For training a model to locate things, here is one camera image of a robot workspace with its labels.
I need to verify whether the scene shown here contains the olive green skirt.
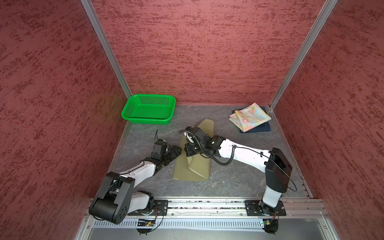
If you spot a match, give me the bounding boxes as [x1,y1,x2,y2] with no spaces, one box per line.
[172,136,211,181]

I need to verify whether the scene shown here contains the pastel patterned skirt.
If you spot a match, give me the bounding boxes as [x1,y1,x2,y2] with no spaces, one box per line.
[229,103,272,132]

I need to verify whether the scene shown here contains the blue denim skirt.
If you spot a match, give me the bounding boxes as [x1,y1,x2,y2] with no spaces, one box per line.
[239,121,271,134]

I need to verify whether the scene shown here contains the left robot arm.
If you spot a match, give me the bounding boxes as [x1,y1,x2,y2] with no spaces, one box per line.
[89,144,182,225]

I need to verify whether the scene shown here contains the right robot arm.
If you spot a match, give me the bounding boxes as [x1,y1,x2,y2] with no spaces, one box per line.
[181,131,292,216]

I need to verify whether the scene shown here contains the green plastic basket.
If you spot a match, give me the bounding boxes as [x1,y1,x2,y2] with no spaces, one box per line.
[121,94,176,125]

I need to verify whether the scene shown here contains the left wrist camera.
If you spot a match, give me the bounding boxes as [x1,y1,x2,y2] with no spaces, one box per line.
[151,139,168,159]

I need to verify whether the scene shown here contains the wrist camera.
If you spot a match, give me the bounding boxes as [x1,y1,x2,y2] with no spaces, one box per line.
[185,126,207,141]
[151,139,168,159]

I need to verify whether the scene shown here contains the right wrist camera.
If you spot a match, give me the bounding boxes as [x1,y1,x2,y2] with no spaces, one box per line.
[185,126,207,141]

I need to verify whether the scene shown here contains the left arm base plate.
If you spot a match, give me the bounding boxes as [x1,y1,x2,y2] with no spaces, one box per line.
[127,200,169,217]

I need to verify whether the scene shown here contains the aluminium front rail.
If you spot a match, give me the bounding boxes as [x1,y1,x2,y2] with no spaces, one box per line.
[85,197,328,218]

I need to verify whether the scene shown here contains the left base connector cable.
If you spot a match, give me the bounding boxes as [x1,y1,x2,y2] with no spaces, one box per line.
[135,206,163,235]

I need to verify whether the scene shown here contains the base connector cable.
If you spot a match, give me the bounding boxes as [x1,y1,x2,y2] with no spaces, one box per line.
[135,206,163,235]
[262,214,280,235]

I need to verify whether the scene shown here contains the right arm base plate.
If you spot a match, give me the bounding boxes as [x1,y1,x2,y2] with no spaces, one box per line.
[245,200,287,217]

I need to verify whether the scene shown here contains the white slotted cable duct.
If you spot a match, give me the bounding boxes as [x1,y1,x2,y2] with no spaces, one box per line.
[93,218,265,232]

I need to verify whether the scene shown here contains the right base connector cable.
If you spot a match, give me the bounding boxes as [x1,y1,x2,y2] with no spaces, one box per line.
[262,214,280,235]

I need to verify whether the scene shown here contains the left aluminium corner post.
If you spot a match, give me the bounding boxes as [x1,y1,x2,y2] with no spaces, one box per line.
[81,0,132,99]

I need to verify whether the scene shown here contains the aluminium corner post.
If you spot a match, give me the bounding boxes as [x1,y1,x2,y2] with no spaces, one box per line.
[269,0,338,112]
[81,0,132,99]

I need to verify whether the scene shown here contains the right aluminium corner post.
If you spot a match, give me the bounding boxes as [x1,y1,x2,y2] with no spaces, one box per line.
[269,0,338,112]

